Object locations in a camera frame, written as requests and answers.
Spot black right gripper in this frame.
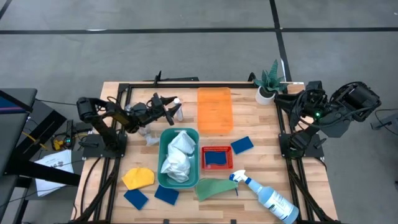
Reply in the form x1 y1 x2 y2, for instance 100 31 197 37
275 88 329 122

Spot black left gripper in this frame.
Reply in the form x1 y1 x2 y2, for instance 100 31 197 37
132 92 183 126

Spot small white bottle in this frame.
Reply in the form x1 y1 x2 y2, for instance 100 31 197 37
174 97 185 122

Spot clear spray bottle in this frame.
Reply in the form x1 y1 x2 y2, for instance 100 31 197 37
124 104 161 147

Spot white cloth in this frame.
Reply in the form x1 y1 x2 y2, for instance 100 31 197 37
160 130 197 184

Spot blue kitchen sponge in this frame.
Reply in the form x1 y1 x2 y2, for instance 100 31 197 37
123 188 150 211
230 136 254 156
204 150 228 167
154 184 180 207

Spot yellow cloth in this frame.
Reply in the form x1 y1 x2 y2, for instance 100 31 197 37
121 167 155 191

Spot green cloth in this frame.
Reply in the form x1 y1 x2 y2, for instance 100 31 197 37
195 177 239 203

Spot labelled blue spray bottle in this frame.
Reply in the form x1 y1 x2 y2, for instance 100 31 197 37
229 169 300 224

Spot potted plant white pot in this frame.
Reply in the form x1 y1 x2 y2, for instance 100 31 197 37
253 58 289 106

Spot orange plastic tray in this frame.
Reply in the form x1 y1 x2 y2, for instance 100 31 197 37
197 86 234 135

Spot teal plastic bin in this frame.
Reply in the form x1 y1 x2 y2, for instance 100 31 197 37
157 128 201 190

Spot red plastic basket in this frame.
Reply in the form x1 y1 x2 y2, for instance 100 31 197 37
200 145 234 171

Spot black device green light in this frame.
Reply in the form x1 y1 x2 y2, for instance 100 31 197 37
63 119 75 150

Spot white paper sheets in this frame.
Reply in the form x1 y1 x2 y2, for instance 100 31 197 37
34 149 75 198

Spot black side table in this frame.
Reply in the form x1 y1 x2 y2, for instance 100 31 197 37
0 88 82 224

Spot black aluminium rig frame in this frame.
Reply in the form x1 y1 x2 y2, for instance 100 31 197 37
70 70 341 224

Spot black floor cable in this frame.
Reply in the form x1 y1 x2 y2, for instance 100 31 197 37
370 108 398 137

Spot yellow cable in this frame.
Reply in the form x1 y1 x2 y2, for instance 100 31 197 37
21 130 65 152

